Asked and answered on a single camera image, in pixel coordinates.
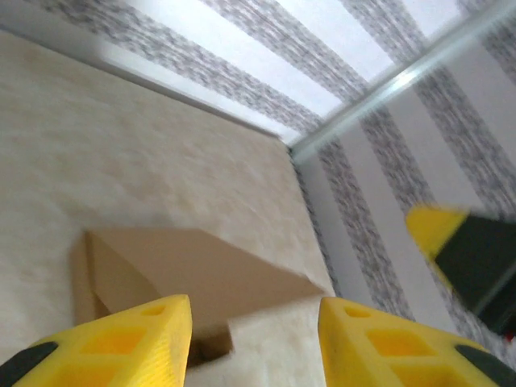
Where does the aluminium frame post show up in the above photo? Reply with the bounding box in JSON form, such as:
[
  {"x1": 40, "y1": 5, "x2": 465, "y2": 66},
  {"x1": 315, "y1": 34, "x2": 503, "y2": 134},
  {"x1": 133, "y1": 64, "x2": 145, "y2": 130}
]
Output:
[{"x1": 289, "y1": 0, "x2": 516, "y2": 162}]

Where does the brown cardboard box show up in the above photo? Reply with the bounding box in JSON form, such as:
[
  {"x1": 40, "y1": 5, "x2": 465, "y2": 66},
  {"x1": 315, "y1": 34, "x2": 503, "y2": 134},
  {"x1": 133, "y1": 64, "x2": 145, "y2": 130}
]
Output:
[{"x1": 70, "y1": 228, "x2": 327, "y2": 368}]

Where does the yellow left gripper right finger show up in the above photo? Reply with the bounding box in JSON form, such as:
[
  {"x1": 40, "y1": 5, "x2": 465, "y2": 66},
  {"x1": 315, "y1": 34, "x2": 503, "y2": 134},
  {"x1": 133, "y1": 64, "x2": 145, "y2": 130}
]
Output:
[{"x1": 318, "y1": 297, "x2": 516, "y2": 387}]

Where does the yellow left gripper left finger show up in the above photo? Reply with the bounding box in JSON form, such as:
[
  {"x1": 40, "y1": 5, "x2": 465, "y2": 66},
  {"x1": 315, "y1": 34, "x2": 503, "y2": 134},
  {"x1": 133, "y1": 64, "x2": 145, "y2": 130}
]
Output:
[{"x1": 0, "y1": 293, "x2": 194, "y2": 387}]

